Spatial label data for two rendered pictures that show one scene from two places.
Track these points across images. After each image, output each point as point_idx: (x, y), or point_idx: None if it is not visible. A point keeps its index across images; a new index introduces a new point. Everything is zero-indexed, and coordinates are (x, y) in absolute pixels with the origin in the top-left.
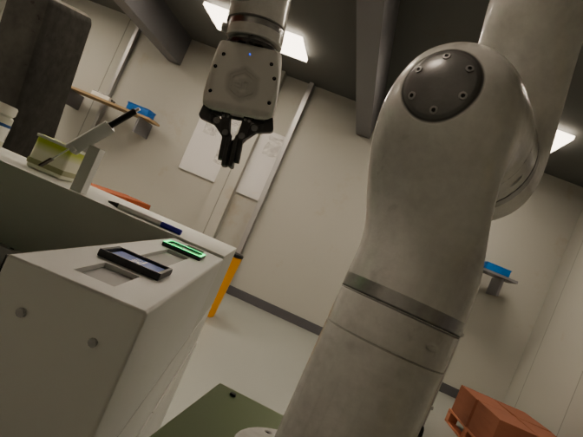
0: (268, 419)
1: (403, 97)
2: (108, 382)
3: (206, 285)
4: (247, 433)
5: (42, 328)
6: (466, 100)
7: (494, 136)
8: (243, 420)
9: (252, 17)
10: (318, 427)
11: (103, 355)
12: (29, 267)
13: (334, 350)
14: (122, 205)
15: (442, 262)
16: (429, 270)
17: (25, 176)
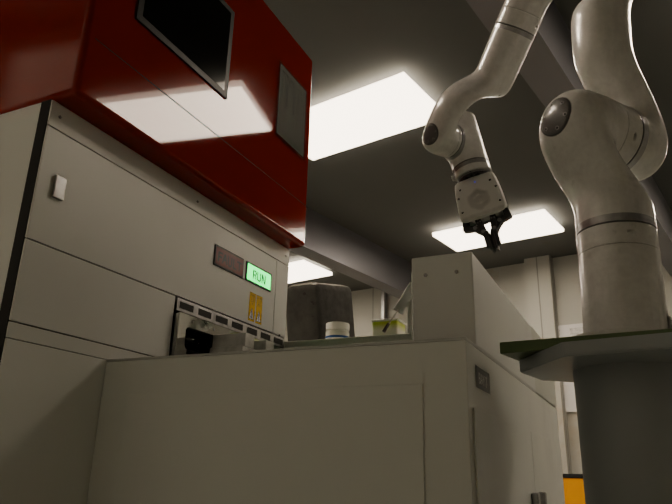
0: None
1: (543, 132)
2: (469, 283)
3: (522, 330)
4: None
5: (436, 276)
6: (567, 114)
7: (589, 120)
8: None
9: (465, 162)
10: (594, 300)
11: (463, 274)
12: (421, 258)
13: (584, 264)
14: None
15: (610, 189)
16: (606, 197)
17: (378, 338)
